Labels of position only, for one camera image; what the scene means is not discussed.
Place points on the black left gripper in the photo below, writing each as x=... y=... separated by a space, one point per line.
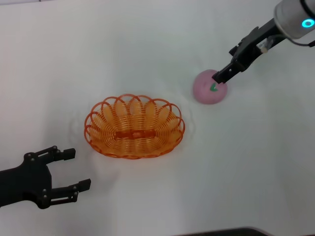
x=27 y=182

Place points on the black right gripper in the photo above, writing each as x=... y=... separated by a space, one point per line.
x=251 y=46

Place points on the pink toy peach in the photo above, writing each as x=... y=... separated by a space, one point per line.
x=204 y=91

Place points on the orange woven plastic basket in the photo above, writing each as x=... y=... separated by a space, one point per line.
x=135 y=137

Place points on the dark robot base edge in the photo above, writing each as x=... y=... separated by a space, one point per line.
x=221 y=232

